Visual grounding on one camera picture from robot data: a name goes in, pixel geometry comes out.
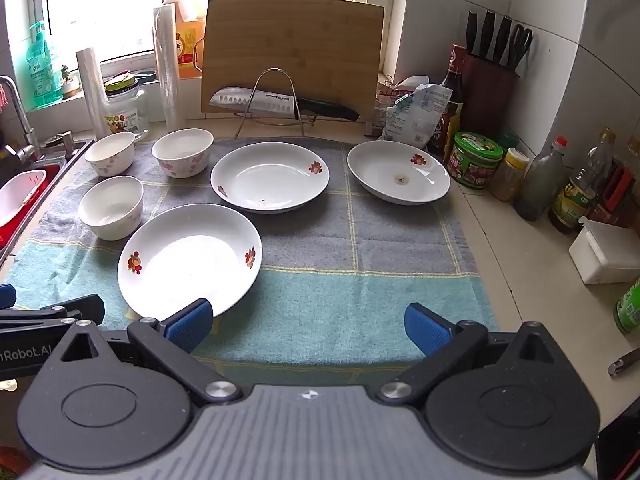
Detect orange cooking wine jug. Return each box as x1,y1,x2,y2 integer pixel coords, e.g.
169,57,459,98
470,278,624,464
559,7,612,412
162,0,207,80

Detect white floral bowl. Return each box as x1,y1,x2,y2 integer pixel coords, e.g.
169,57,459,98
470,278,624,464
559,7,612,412
84,132,137,177
151,128,215,179
78,175,145,241

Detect yellow label oil bottle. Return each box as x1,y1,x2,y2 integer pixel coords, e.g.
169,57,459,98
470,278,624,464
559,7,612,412
548,127,617,234

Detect red cap clear bottle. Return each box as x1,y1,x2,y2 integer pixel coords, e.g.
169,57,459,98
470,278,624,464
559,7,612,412
514,136,570,222

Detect black knife handle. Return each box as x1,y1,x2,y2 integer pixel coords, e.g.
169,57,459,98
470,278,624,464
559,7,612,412
466,10,480,56
480,10,497,58
495,15,513,63

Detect bamboo cutting board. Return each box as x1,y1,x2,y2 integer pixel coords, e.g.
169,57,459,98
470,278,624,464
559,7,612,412
200,0,385,123

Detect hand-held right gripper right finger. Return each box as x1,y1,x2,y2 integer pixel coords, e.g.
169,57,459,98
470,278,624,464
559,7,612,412
375,303,576,406

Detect dark red knife block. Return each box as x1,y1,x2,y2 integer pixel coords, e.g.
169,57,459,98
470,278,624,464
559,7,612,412
462,52,521,136

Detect red label bottle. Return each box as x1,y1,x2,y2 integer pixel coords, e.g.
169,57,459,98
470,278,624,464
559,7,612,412
589,157,640,231

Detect small potted plant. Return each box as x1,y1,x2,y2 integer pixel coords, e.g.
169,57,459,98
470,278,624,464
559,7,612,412
59,64,81,98

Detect white plastic box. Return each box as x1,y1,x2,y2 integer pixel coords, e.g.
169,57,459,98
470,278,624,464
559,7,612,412
568,217,640,286

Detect white and blue bag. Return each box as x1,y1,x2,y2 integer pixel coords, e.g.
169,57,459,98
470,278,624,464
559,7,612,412
382,82,453,143

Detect small plastic wrap roll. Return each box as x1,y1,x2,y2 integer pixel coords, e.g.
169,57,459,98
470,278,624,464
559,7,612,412
76,47,108,141

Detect green dish soap bottle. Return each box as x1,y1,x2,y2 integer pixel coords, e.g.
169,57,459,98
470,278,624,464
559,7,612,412
26,21,63,107

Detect steel faucet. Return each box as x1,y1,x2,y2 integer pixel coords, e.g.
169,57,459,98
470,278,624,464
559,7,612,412
0,76,76,161

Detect black kitchen scissors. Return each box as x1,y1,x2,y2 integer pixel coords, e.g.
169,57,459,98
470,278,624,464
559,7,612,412
507,24,533,72

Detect window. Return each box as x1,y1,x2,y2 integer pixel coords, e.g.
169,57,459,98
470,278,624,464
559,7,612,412
45,0,373,66

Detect green round tin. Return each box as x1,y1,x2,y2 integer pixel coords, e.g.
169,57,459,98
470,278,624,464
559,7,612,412
447,131,504,190

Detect steel sink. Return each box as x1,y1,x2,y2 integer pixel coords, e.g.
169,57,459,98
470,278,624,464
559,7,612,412
0,137,96,261

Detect grey and teal checked towel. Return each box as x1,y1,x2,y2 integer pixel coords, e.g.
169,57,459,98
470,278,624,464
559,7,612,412
2,135,501,386

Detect white colander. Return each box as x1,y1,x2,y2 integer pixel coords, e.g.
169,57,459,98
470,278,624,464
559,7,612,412
0,169,48,228

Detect black handled kitchen knife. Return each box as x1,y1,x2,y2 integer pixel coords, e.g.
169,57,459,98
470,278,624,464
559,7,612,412
209,87,361,122

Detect clear glass jar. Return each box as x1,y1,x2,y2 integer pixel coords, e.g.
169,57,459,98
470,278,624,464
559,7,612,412
102,74,150,141

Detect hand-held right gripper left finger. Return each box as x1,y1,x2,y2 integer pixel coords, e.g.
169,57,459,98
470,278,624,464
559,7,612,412
60,298,243,407

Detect dark soy sauce bottle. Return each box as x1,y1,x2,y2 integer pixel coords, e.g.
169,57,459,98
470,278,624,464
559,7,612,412
432,44,467,158

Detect green label jar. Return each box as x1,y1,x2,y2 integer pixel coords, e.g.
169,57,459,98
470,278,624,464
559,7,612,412
614,277,640,336

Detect small metal tool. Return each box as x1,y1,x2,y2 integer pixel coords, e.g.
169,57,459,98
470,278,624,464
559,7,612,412
607,347,640,378

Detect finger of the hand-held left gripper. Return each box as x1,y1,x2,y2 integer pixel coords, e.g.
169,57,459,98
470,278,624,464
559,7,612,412
0,284,106,333

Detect large plastic wrap roll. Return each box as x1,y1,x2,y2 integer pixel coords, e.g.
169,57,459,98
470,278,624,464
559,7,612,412
152,4,186,131

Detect metal wire rack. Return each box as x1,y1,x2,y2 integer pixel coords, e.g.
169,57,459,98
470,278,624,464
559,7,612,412
234,67,318,138

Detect red and white bag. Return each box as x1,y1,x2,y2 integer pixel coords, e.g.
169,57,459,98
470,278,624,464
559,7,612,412
375,75,431,131

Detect yellow lid spice jar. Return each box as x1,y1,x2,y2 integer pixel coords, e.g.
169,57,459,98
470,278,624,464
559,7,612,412
490,147,530,202

